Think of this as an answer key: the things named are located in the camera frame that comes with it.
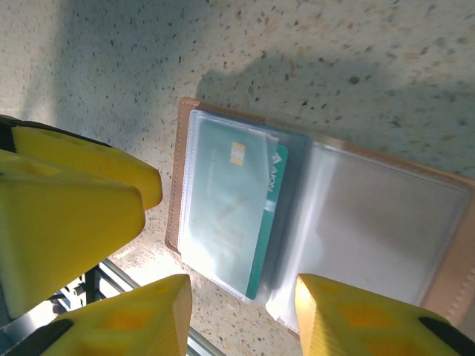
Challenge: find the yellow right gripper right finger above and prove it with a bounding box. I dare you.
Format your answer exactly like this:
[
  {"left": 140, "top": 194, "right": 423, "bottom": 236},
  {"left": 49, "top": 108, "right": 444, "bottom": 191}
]
[{"left": 295, "top": 273, "right": 474, "bottom": 356}]

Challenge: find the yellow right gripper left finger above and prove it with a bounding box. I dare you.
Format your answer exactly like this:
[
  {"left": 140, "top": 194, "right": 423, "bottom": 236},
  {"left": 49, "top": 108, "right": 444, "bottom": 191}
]
[{"left": 7, "top": 274, "right": 193, "bottom": 356}]

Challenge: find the tan leather card holder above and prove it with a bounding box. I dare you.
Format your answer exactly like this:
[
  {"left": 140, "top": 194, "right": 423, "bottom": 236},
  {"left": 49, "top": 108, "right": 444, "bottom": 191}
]
[{"left": 164, "top": 96, "right": 475, "bottom": 337}]

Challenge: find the teal green credit card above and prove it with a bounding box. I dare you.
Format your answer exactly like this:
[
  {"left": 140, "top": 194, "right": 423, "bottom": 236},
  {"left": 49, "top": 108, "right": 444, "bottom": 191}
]
[{"left": 194, "top": 120, "right": 289, "bottom": 301}]

